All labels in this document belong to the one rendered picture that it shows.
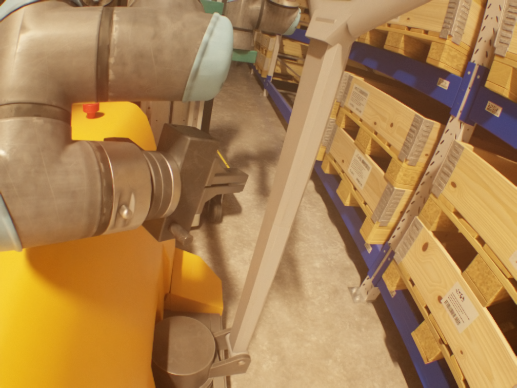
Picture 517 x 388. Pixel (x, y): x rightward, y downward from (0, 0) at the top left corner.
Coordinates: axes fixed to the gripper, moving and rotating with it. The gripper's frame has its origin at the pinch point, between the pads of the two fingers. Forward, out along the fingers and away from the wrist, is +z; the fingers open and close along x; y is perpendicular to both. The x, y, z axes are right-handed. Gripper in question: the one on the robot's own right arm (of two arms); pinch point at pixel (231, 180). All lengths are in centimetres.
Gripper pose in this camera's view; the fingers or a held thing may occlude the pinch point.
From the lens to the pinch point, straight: 43.0
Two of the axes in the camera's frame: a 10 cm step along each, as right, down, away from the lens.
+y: 7.5, 4.8, -4.5
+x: 3.7, -8.8, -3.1
